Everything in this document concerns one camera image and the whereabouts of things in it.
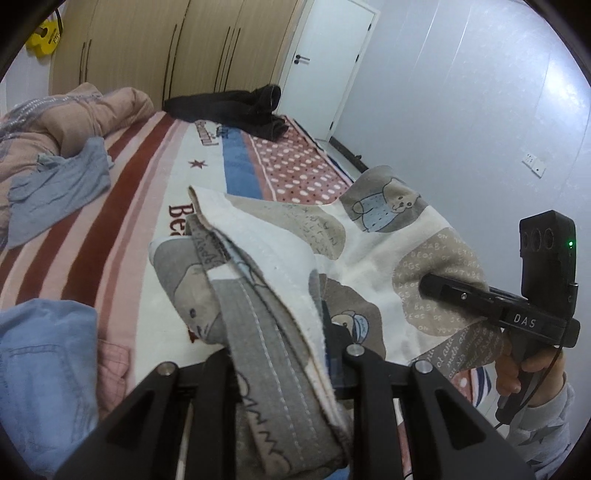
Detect grey star sleeve forearm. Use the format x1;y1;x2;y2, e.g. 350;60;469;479
506;381;575;479

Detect pink striped duvet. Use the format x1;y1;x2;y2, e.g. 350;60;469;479
1;82;154;245

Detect wooden wardrobe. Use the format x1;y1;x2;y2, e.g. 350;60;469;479
49;0;304;107

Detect striped dotted fleece bed blanket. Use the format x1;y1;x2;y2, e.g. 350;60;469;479
0;110;495;480

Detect cartoon print pajama pants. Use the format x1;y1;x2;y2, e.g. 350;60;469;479
149;166;503;479

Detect grey blue shirt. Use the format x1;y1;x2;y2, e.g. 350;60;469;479
6;137;113;250

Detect pink checked garment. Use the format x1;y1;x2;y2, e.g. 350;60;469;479
96;339;130;419

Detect yellow ukulele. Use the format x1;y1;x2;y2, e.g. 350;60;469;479
25;19;62;59

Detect person's right hand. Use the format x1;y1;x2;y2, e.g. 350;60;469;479
495;340;566;407

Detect black clothing pile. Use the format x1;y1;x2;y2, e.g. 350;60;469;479
163;84;288;142

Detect white door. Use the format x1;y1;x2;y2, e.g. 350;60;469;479
279;1;379;140

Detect white wall socket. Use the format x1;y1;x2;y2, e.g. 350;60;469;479
522;153;547;178

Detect light blue denim garment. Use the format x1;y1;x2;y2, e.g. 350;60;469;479
1;298;99;478

